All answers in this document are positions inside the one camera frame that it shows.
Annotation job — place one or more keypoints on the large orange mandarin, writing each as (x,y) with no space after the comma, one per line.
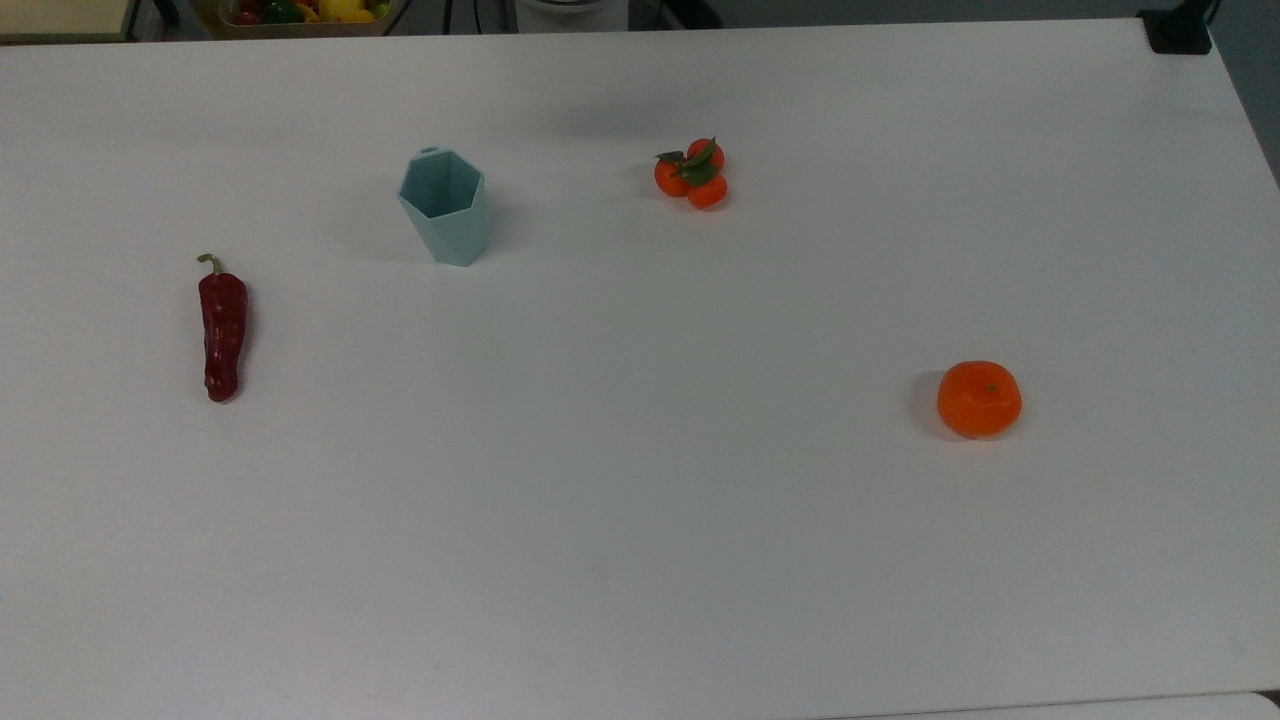
(978,402)

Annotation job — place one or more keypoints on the black table clamp mount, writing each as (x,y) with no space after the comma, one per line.
(1178,32)

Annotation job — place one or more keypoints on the basket of toy produce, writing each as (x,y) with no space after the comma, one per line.
(300,20)

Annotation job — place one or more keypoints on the teal hexagonal mug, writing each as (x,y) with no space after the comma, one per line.
(455,240)

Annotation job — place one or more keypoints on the small tangerine cluster with leaves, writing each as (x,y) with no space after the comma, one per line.
(705,190)

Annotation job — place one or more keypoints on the red chili pepper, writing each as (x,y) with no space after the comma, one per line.
(222,330)

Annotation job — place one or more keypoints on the wooden board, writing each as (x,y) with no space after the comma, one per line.
(60,18)

